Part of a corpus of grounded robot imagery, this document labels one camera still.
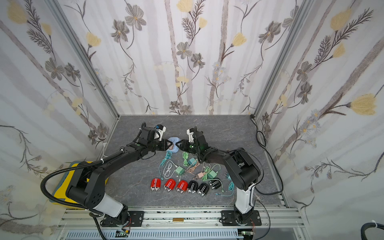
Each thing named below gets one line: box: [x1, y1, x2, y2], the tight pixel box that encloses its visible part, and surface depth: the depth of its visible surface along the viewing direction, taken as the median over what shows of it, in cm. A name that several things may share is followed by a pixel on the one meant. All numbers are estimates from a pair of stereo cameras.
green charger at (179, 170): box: [175, 166, 185, 176], surface depth 90 cm
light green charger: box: [202, 166, 218, 181], surface depth 90 cm
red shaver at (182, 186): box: [176, 180, 189, 193], surface depth 84 cm
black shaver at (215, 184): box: [209, 178, 222, 190], surface depth 85 cm
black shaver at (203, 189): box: [197, 182, 210, 197], surface depth 83 cm
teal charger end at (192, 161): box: [187, 157, 198, 166], surface depth 94 cm
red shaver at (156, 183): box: [150, 178, 162, 191], surface depth 85 cm
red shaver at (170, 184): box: [163, 178, 176, 192], surface depth 85 cm
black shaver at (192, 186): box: [187, 180, 198, 194], surface depth 84 cm
